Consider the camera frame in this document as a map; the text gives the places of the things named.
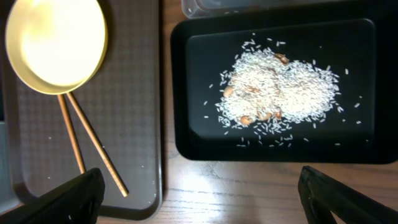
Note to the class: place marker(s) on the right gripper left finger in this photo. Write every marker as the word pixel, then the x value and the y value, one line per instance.
pixel 76 201

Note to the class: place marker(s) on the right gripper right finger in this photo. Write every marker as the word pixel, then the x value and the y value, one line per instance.
pixel 322 197

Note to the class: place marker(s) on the wooden chopstick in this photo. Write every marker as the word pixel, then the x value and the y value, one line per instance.
pixel 71 133
pixel 99 147

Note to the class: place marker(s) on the yellow round plate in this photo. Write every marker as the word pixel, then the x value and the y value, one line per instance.
pixel 54 47

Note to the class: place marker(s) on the clear plastic waste bin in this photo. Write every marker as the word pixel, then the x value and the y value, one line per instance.
pixel 194 9

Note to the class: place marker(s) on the grey plastic dish rack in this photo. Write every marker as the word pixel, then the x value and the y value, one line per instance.
pixel 8 197

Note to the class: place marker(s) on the dark brown serving tray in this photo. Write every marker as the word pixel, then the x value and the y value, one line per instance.
pixel 122 104

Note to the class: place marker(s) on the black rectangular tray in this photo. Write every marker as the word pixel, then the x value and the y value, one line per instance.
pixel 356 39

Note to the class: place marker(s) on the pile of rice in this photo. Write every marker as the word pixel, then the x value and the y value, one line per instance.
pixel 267 94

